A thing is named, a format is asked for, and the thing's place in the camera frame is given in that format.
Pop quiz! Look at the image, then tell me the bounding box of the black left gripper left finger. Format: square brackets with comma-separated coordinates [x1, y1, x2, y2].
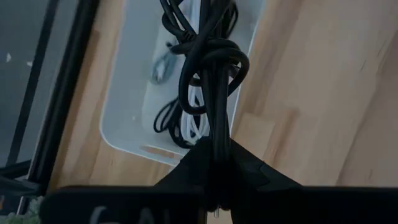
[40, 136, 218, 224]

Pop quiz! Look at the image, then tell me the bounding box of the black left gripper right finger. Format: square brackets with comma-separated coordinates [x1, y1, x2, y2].
[217, 138, 398, 224]

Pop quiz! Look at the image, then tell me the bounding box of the black cable with red strap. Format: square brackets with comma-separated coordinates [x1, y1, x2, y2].
[153, 77, 203, 149]

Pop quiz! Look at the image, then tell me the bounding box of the white USB-C cable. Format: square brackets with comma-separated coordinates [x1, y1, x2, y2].
[150, 49, 212, 147]

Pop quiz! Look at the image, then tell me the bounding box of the black USB-C cable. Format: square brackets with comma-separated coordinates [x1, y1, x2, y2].
[158, 0, 251, 218]

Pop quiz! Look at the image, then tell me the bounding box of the white plastic bin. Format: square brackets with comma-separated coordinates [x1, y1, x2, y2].
[99, 0, 268, 167]

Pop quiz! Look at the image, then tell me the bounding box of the black table edge frame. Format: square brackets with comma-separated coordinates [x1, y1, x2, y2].
[27, 0, 100, 194]

